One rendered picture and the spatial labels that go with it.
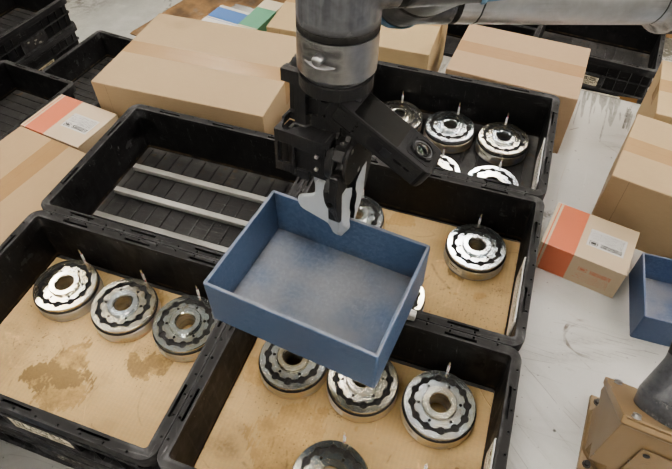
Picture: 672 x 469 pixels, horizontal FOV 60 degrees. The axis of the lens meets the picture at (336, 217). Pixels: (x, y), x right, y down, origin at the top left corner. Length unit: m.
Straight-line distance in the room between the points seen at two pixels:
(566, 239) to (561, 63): 0.48
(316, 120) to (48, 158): 0.79
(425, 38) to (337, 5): 0.96
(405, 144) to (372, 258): 0.19
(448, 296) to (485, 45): 0.73
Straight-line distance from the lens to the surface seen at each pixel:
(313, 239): 0.72
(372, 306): 0.67
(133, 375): 0.95
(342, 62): 0.51
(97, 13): 3.61
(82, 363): 0.99
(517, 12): 0.68
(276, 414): 0.88
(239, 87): 1.28
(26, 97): 2.16
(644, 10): 0.76
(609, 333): 1.20
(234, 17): 1.75
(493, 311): 0.99
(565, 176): 1.44
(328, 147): 0.56
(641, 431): 0.90
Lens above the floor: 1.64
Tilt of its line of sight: 49 degrees down
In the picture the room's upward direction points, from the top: straight up
